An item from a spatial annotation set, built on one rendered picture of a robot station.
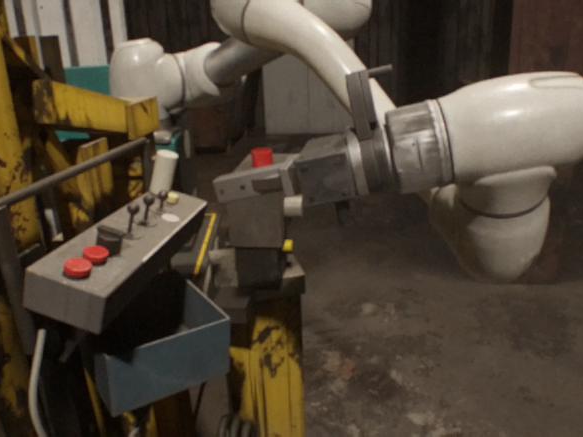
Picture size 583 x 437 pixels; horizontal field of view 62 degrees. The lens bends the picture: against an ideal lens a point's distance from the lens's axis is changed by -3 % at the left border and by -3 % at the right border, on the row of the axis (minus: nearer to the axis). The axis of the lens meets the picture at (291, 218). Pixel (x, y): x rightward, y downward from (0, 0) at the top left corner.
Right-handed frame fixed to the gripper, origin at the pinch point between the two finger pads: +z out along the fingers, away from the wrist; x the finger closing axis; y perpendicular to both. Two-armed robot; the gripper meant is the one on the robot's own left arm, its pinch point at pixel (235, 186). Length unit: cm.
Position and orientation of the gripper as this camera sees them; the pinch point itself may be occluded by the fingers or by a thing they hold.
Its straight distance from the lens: 56.2
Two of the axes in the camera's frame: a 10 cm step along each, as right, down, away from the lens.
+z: -9.6, 1.9, 2.0
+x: 1.3, -3.0, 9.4
